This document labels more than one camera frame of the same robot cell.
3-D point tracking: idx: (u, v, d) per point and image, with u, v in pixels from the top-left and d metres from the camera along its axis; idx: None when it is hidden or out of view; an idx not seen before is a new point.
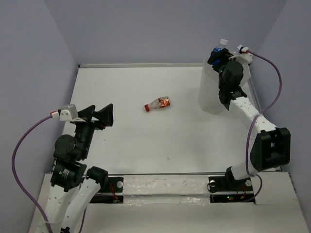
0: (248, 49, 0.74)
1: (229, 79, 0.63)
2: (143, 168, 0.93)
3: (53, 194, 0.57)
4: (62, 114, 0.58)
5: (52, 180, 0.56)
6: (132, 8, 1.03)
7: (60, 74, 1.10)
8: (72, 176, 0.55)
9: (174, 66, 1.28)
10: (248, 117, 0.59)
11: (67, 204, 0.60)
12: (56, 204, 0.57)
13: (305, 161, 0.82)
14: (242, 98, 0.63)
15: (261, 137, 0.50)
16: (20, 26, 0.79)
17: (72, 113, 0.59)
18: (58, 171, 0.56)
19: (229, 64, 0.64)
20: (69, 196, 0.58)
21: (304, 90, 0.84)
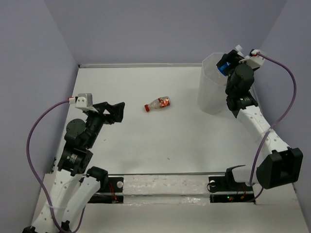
0: (258, 52, 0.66)
1: (238, 85, 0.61)
2: (144, 168, 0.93)
3: (59, 179, 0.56)
4: (78, 100, 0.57)
5: (59, 165, 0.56)
6: (132, 8, 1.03)
7: (59, 74, 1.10)
8: (80, 161, 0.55)
9: (173, 66, 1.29)
10: (259, 132, 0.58)
11: (71, 191, 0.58)
12: (62, 187, 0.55)
13: (305, 161, 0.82)
14: (253, 107, 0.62)
15: (271, 158, 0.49)
16: (19, 25, 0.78)
17: (88, 101, 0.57)
18: (66, 156, 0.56)
19: (239, 67, 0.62)
20: (75, 182, 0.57)
21: (304, 90, 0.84)
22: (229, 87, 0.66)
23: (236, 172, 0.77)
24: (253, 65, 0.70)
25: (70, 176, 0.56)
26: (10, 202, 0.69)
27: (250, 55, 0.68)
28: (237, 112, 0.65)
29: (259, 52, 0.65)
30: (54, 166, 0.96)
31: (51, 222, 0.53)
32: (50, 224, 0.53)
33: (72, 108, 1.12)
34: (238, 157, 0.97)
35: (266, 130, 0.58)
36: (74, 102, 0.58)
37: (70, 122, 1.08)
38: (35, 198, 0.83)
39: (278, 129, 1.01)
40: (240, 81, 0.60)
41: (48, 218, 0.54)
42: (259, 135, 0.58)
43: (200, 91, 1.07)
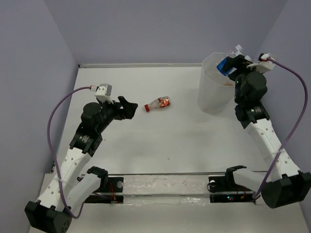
0: (268, 57, 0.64)
1: (250, 94, 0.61)
2: (144, 168, 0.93)
3: (70, 156, 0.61)
4: (99, 89, 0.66)
5: (72, 143, 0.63)
6: (132, 7, 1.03)
7: (59, 74, 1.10)
8: (90, 141, 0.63)
9: (174, 66, 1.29)
10: (270, 151, 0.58)
11: (78, 172, 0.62)
12: (72, 164, 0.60)
13: (305, 161, 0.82)
14: (264, 120, 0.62)
15: (281, 183, 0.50)
16: (19, 25, 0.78)
17: (107, 91, 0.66)
18: (79, 136, 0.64)
19: (251, 76, 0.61)
20: (83, 163, 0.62)
21: (305, 90, 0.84)
22: (238, 96, 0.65)
23: (236, 174, 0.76)
24: (261, 70, 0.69)
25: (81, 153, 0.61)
26: (10, 202, 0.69)
27: (259, 59, 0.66)
28: (246, 123, 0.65)
29: (269, 58, 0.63)
30: (54, 166, 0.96)
31: (58, 195, 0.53)
32: (57, 197, 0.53)
33: (72, 108, 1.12)
34: (238, 157, 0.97)
35: (277, 150, 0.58)
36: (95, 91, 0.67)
37: (70, 122, 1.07)
38: (35, 198, 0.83)
39: (279, 129, 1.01)
40: (251, 91, 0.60)
41: (56, 191, 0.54)
42: (269, 155, 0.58)
43: (200, 91, 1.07)
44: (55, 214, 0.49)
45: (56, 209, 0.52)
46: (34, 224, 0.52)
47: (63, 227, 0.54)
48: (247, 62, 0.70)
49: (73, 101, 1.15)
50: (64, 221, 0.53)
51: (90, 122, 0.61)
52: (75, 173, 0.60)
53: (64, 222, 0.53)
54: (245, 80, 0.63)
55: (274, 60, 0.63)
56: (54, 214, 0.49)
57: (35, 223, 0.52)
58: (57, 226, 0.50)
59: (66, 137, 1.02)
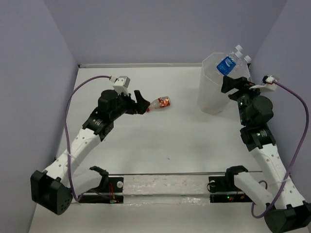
0: (274, 80, 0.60)
1: (255, 118, 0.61)
2: (144, 168, 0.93)
3: (81, 135, 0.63)
4: (117, 80, 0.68)
5: (84, 125, 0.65)
6: (132, 7, 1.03)
7: (59, 74, 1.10)
8: (101, 125, 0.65)
9: (174, 66, 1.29)
10: (275, 180, 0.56)
11: (86, 152, 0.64)
12: (82, 142, 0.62)
13: (305, 161, 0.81)
14: (270, 146, 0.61)
15: (285, 213, 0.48)
16: (19, 25, 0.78)
17: (126, 83, 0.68)
18: (93, 119, 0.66)
19: (256, 100, 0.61)
20: (93, 144, 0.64)
21: (305, 91, 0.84)
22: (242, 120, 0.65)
23: (237, 178, 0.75)
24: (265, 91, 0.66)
25: (93, 134, 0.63)
26: (11, 203, 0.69)
27: (264, 82, 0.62)
28: (251, 146, 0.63)
29: (274, 81, 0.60)
30: None
31: (65, 169, 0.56)
32: (63, 171, 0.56)
33: (72, 108, 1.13)
34: (238, 157, 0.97)
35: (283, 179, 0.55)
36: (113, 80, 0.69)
37: (70, 122, 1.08)
38: None
39: (279, 130, 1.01)
40: (258, 115, 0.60)
41: (63, 165, 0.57)
42: (274, 183, 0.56)
43: (199, 91, 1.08)
44: (59, 186, 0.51)
45: (60, 181, 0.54)
46: (37, 195, 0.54)
47: (64, 204, 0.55)
48: (249, 84, 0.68)
49: (73, 102, 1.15)
50: (64, 200, 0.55)
51: (104, 107, 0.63)
52: (83, 152, 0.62)
53: (64, 200, 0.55)
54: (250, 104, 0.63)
55: (280, 83, 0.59)
56: (58, 185, 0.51)
57: (36, 195, 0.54)
58: (59, 200, 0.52)
59: (66, 138, 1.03)
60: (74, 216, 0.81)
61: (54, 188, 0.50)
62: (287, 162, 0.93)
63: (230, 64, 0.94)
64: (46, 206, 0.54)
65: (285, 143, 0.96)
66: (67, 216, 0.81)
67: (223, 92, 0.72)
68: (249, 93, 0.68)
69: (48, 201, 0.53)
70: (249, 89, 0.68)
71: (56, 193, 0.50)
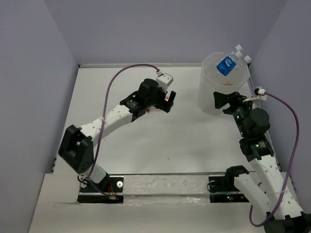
0: (265, 91, 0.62)
1: (253, 129, 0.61)
2: (144, 168, 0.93)
3: (117, 109, 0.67)
4: (164, 76, 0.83)
5: (122, 102, 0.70)
6: (132, 7, 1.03)
7: (59, 74, 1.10)
8: (135, 106, 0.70)
9: (174, 66, 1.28)
10: (273, 191, 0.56)
11: (116, 125, 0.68)
12: (117, 115, 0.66)
13: (306, 161, 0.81)
14: (268, 157, 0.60)
15: (284, 223, 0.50)
16: (19, 25, 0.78)
17: (168, 82, 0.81)
18: (129, 100, 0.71)
19: (254, 112, 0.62)
20: (124, 120, 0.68)
21: (305, 90, 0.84)
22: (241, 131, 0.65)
23: (237, 181, 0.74)
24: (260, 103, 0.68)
25: (128, 111, 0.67)
26: (10, 202, 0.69)
27: (256, 94, 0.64)
28: (250, 157, 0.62)
29: (266, 92, 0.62)
30: (54, 166, 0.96)
31: (97, 132, 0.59)
32: (96, 132, 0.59)
33: (72, 108, 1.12)
34: (238, 157, 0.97)
35: (281, 190, 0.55)
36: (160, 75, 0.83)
37: (69, 122, 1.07)
38: (35, 198, 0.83)
39: (279, 129, 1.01)
40: (255, 126, 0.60)
41: (96, 128, 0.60)
42: (273, 194, 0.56)
43: (199, 91, 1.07)
44: (87, 143, 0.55)
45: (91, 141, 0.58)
46: (64, 147, 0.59)
47: (85, 165, 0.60)
48: (242, 97, 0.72)
49: (73, 102, 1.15)
50: (86, 161, 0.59)
51: (145, 91, 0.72)
52: (114, 123, 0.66)
53: (86, 161, 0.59)
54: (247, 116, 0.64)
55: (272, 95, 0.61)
56: (88, 142, 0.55)
57: (64, 147, 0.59)
58: (83, 157, 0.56)
59: None
60: (74, 216, 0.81)
61: (84, 144, 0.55)
62: (287, 162, 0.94)
63: (230, 64, 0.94)
64: (69, 161, 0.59)
65: (285, 143, 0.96)
66: (67, 216, 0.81)
67: (219, 107, 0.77)
68: (243, 106, 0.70)
69: (73, 156, 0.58)
70: (242, 102, 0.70)
71: (83, 150, 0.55)
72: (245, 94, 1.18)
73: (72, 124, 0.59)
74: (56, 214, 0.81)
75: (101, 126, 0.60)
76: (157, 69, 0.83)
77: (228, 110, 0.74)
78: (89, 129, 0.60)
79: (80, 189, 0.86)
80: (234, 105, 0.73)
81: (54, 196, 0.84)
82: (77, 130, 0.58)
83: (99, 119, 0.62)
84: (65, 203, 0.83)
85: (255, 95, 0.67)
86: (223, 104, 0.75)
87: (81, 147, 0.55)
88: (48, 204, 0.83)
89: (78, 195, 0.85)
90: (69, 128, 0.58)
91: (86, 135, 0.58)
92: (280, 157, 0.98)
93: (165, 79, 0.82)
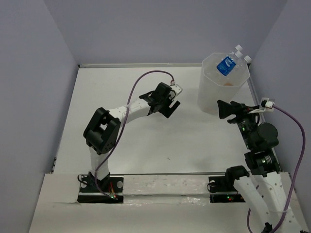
0: (273, 105, 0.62)
1: (260, 144, 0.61)
2: (144, 168, 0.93)
3: (137, 101, 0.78)
4: (176, 86, 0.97)
5: (141, 97, 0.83)
6: (132, 7, 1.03)
7: (59, 74, 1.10)
8: (152, 100, 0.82)
9: (173, 66, 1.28)
10: (276, 208, 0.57)
11: (135, 115, 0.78)
12: (138, 105, 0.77)
13: (306, 161, 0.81)
14: (274, 174, 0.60)
15: None
16: (18, 25, 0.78)
17: (178, 92, 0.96)
18: (147, 96, 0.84)
19: (262, 127, 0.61)
20: (142, 111, 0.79)
21: (305, 90, 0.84)
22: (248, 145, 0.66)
23: (237, 184, 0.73)
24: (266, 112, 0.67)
25: (147, 104, 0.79)
26: (10, 202, 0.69)
27: (263, 106, 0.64)
28: (255, 171, 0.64)
29: (273, 106, 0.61)
30: (54, 166, 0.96)
31: (123, 116, 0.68)
32: (122, 116, 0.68)
33: (72, 108, 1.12)
34: (238, 157, 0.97)
35: (284, 209, 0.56)
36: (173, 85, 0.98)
37: (69, 122, 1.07)
38: (35, 198, 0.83)
39: (279, 129, 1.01)
40: (263, 141, 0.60)
41: (122, 113, 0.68)
42: (276, 212, 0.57)
43: (199, 91, 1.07)
44: (116, 123, 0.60)
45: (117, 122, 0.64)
46: (91, 128, 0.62)
47: (107, 147, 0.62)
48: (248, 108, 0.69)
49: (73, 101, 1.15)
50: (110, 143, 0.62)
51: (162, 91, 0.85)
52: (135, 113, 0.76)
53: (110, 143, 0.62)
54: (255, 130, 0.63)
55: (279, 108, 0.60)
56: (116, 122, 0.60)
57: (91, 128, 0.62)
58: (109, 136, 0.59)
59: (66, 138, 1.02)
60: (74, 216, 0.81)
61: (112, 123, 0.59)
62: (287, 162, 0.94)
63: (230, 64, 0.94)
64: (94, 141, 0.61)
65: (285, 143, 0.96)
66: (67, 216, 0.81)
67: (222, 117, 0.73)
68: (249, 117, 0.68)
69: (98, 136, 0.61)
70: (248, 114, 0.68)
71: (112, 128, 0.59)
72: (245, 94, 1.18)
73: (101, 108, 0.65)
74: (56, 214, 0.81)
75: (127, 111, 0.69)
76: (172, 79, 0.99)
77: (233, 121, 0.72)
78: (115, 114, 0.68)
79: (80, 189, 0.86)
80: (241, 115, 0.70)
81: (54, 196, 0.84)
82: (105, 112, 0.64)
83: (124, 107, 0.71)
84: (65, 204, 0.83)
85: (262, 107, 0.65)
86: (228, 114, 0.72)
87: (109, 126, 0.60)
88: (48, 204, 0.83)
89: (78, 195, 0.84)
90: (98, 110, 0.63)
91: (113, 117, 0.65)
92: (281, 157, 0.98)
93: (177, 89, 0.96)
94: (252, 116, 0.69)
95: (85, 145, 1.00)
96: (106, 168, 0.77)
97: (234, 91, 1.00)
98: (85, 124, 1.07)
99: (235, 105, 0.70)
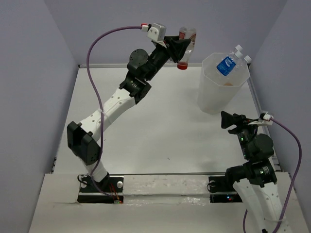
0: (271, 117, 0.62)
1: (257, 154, 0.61)
2: (144, 168, 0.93)
3: (115, 95, 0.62)
4: (150, 29, 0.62)
5: (122, 84, 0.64)
6: (132, 7, 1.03)
7: (59, 74, 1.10)
8: (136, 86, 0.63)
9: (174, 66, 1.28)
10: (272, 218, 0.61)
11: (122, 109, 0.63)
12: (117, 102, 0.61)
13: (306, 161, 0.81)
14: (271, 185, 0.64)
15: None
16: (18, 25, 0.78)
17: (159, 34, 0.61)
18: (129, 81, 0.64)
19: (258, 137, 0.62)
20: (127, 106, 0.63)
21: (305, 90, 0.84)
22: (245, 154, 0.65)
23: (237, 186, 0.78)
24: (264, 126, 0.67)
25: (128, 95, 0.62)
26: (10, 202, 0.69)
27: (261, 118, 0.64)
28: (253, 182, 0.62)
29: (271, 119, 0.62)
30: (54, 166, 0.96)
31: (98, 125, 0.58)
32: (96, 126, 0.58)
33: (72, 108, 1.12)
34: (238, 157, 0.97)
35: (279, 219, 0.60)
36: (147, 29, 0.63)
37: (69, 122, 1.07)
38: (35, 198, 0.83)
39: (279, 129, 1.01)
40: (259, 152, 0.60)
41: (96, 122, 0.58)
42: (271, 221, 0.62)
43: (200, 91, 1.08)
44: (90, 139, 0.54)
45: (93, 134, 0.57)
46: (71, 143, 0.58)
47: (93, 157, 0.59)
48: (248, 120, 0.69)
49: (73, 101, 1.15)
50: (93, 154, 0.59)
51: (134, 71, 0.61)
52: (115, 112, 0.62)
53: (94, 154, 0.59)
54: (252, 140, 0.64)
55: (277, 121, 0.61)
56: (89, 138, 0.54)
57: (71, 143, 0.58)
58: (88, 151, 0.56)
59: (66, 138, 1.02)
60: (74, 215, 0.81)
61: (86, 141, 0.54)
62: (287, 162, 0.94)
63: (230, 64, 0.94)
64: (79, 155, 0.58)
65: (285, 143, 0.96)
66: (67, 216, 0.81)
67: (223, 127, 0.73)
68: (248, 128, 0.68)
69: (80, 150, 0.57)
70: (248, 125, 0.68)
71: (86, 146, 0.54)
72: (245, 94, 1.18)
73: (73, 121, 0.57)
74: (56, 214, 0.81)
75: (101, 118, 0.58)
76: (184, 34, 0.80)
77: (233, 131, 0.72)
78: (89, 124, 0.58)
79: (80, 189, 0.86)
80: (240, 126, 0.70)
81: (54, 196, 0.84)
82: (77, 126, 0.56)
83: (98, 111, 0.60)
84: (65, 203, 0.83)
85: (260, 120, 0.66)
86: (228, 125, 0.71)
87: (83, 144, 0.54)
88: (48, 204, 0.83)
89: (78, 195, 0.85)
90: (71, 124, 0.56)
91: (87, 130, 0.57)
92: (281, 157, 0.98)
93: (154, 35, 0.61)
94: (251, 127, 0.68)
95: None
96: (103, 169, 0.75)
97: (233, 91, 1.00)
98: None
99: (236, 115, 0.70)
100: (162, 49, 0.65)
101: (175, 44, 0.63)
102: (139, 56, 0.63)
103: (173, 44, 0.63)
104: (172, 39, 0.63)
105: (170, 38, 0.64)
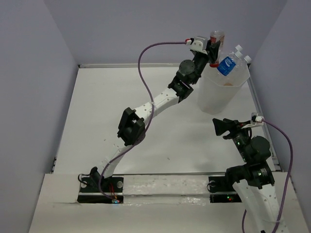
0: (263, 119, 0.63)
1: (254, 156, 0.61)
2: (144, 168, 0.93)
3: (165, 92, 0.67)
4: (195, 42, 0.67)
5: (169, 85, 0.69)
6: (132, 8, 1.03)
7: (59, 74, 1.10)
8: (181, 88, 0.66)
9: (174, 66, 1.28)
10: (270, 219, 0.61)
11: (167, 107, 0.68)
12: (165, 98, 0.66)
13: (306, 162, 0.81)
14: (268, 186, 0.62)
15: None
16: (18, 25, 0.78)
17: (203, 46, 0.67)
18: (177, 83, 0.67)
19: (255, 140, 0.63)
20: (171, 104, 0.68)
21: (305, 90, 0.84)
22: (243, 158, 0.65)
23: (237, 187, 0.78)
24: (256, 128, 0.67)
25: (175, 94, 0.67)
26: (10, 202, 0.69)
27: (253, 120, 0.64)
28: (253, 183, 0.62)
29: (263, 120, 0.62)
30: (54, 166, 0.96)
31: (149, 114, 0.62)
32: (147, 115, 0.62)
33: (72, 108, 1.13)
34: (238, 156, 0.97)
35: (277, 220, 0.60)
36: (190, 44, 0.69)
37: (70, 123, 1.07)
38: (35, 198, 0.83)
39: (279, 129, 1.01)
40: (256, 154, 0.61)
41: (147, 111, 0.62)
42: (269, 222, 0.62)
43: (200, 91, 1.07)
44: (142, 124, 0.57)
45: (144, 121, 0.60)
46: (122, 125, 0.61)
47: (138, 141, 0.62)
48: (241, 124, 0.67)
49: (73, 102, 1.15)
50: (140, 138, 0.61)
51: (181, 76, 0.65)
52: (163, 107, 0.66)
53: (140, 138, 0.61)
54: (249, 142, 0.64)
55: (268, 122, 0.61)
56: (142, 123, 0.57)
57: (122, 125, 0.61)
58: (137, 134, 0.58)
59: (66, 138, 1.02)
60: (74, 215, 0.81)
61: (138, 124, 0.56)
62: (287, 162, 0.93)
63: (230, 64, 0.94)
64: (127, 136, 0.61)
65: (285, 143, 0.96)
66: (67, 216, 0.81)
67: (218, 134, 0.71)
68: (242, 132, 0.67)
69: (129, 133, 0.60)
70: (241, 129, 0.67)
71: (138, 129, 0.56)
72: (245, 94, 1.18)
73: (128, 107, 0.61)
74: (56, 214, 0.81)
75: (152, 109, 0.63)
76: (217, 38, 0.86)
77: (228, 136, 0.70)
78: (141, 112, 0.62)
79: (80, 189, 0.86)
80: (234, 131, 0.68)
81: (55, 196, 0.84)
82: (132, 111, 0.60)
83: (149, 103, 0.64)
84: (65, 203, 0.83)
85: (253, 122, 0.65)
86: (223, 131, 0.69)
87: (135, 127, 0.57)
88: (48, 204, 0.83)
89: (78, 195, 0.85)
90: (127, 109, 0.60)
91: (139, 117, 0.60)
92: (281, 157, 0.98)
93: (198, 46, 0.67)
94: (245, 130, 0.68)
95: (86, 146, 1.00)
96: (115, 166, 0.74)
97: (233, 92, 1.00)
98: (86, 124, 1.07)
99: (229, 121, 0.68)
100: (203, 56, 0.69)
101: (213, 49, 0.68)
102: (187, 64, 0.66)
103: (212, 49, 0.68)
104: (210, 45, 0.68)
105: (209, 44, 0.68)
